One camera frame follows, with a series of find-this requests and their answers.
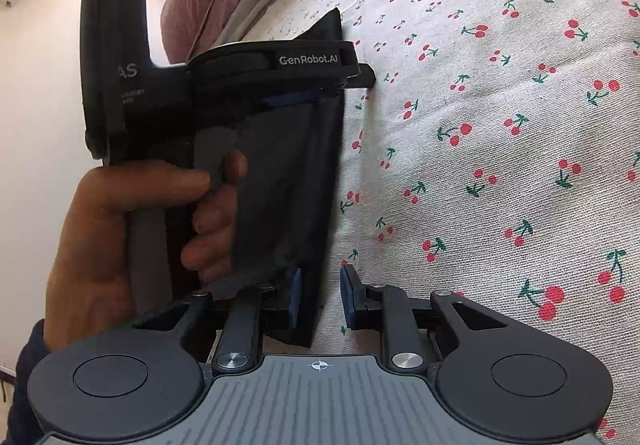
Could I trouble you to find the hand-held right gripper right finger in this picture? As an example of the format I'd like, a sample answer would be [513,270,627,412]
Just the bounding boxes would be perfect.
[339,265,512,372]

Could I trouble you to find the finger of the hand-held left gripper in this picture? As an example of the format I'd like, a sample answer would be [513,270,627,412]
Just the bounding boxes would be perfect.
[261,95,344,114]
[344,64,377,90]

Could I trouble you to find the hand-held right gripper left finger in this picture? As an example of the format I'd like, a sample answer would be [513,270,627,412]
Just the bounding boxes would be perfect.
[132,266,303,372]

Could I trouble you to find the black pants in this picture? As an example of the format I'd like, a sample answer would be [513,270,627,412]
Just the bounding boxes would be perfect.
[165,7,348,351]

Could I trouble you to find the person's left hand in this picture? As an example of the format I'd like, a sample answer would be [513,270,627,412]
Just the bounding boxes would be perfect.
[44,150,249,352]

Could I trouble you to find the cherry print sheet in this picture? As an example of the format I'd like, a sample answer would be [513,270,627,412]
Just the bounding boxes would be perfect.
[245,0,640,445]

